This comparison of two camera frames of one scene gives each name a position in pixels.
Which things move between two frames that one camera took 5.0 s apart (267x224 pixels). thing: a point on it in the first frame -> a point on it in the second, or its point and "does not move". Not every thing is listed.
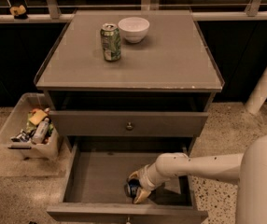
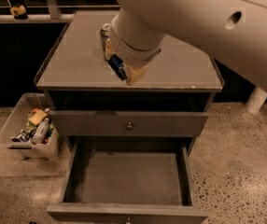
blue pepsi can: [132, 187] -> [117, 64]
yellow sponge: [37, 116] does not move
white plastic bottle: [40, 133] does not move
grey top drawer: [125, 123] does not move
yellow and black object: [19, 12] does not move
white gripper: [145, 177] -> [133, 56]
